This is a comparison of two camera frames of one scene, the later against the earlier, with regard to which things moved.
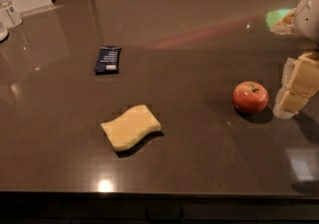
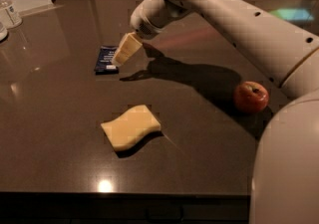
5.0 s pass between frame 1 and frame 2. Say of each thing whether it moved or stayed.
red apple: stayed
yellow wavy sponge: stayed
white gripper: moved
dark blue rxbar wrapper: stayed
